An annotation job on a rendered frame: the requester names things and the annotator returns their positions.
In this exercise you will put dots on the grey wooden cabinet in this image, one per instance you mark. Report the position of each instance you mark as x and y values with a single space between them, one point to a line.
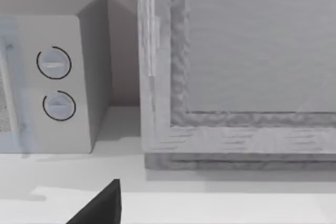
162 119

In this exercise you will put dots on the grey cabinet door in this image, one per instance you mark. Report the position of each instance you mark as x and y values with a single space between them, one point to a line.
252 51

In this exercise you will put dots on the pale microwave door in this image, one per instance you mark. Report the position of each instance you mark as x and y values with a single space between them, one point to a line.
13 82

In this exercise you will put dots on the pale round microwave knob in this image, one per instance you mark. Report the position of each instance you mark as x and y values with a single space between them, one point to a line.
59 105
53 62

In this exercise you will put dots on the pale microwave oven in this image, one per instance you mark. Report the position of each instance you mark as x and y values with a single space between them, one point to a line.
65 90

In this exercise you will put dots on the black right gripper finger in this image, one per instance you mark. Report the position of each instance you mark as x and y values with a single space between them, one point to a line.
105 205

